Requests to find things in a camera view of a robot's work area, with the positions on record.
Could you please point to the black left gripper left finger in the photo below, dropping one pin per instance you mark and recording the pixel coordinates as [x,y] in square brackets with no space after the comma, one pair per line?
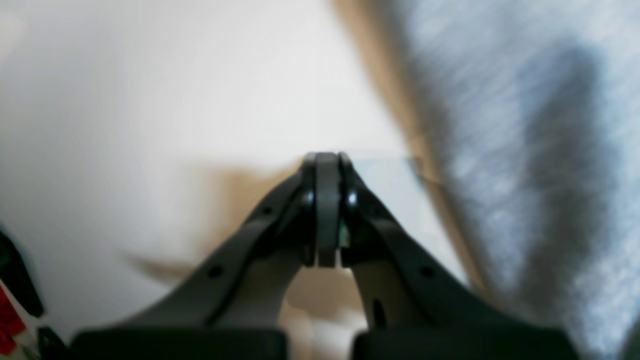
[228,308]

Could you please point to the grey T-shirt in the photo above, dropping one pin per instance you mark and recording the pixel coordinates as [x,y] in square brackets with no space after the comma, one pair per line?
[532,110]

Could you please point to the red cloth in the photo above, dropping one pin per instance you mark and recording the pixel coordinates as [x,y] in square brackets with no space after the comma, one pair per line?
[11,325]

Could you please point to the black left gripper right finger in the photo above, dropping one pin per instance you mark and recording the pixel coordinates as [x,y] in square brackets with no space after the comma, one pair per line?
[415,309]

